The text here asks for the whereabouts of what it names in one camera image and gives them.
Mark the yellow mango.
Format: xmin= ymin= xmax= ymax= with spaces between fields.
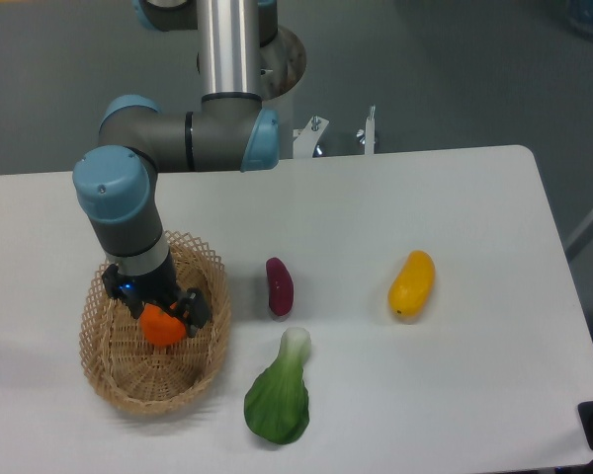
xmin=387 ymin=250 xmax=436 ymax=320

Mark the green bok choy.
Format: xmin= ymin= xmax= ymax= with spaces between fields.
xmin=243 ymin=327 xmax=311 ymax=445

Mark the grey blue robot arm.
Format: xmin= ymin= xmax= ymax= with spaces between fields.
xmin=72 ymin=1 xmax=280 ymax=337

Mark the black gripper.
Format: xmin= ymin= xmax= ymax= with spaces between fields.
xmin=102 ymin=252 xmax=212 ymax=338

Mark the orange fruit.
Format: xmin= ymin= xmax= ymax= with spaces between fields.
xmin=138 ymin=304 xmax=187 ymax=347

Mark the white metal bracket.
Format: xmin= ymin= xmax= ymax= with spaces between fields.
xmin=293 ymin=116 xmax=330 ymax=159

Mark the woven wicker basket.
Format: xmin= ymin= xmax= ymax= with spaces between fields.
xmin=79 ymin=231 xmax=231 ymax=416

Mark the white clamp post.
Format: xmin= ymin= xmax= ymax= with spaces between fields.
xmin=356 ymin=105 xmax=380 ymax=155

